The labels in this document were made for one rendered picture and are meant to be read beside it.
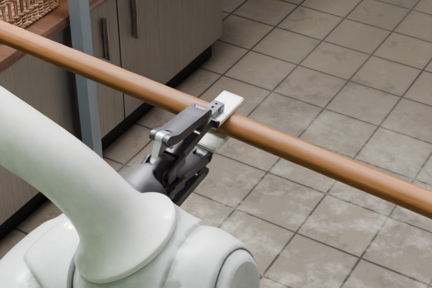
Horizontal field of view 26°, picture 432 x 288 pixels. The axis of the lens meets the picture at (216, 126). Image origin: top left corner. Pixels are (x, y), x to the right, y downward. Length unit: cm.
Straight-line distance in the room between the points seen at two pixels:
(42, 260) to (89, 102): 177
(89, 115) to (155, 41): 42
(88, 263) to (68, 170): 9
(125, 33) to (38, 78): 40
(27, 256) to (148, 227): 16
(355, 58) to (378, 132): 46
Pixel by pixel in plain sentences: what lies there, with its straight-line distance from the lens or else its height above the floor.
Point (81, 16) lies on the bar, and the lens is 252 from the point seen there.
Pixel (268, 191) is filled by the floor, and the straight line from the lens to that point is 283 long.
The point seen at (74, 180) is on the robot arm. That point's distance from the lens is 77.
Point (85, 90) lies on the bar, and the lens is 264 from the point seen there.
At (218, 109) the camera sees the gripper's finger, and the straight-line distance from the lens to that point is 114.
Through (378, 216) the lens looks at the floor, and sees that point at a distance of 278.
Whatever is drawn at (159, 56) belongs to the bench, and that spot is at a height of 22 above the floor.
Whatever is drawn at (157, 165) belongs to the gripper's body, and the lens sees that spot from 104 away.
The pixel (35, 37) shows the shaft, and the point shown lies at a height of 116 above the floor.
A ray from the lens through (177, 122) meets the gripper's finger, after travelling 107.
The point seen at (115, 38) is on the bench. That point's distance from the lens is 278.
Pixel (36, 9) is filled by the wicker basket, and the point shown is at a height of 61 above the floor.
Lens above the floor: 182
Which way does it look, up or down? 36 degrees down
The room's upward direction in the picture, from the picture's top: straight up
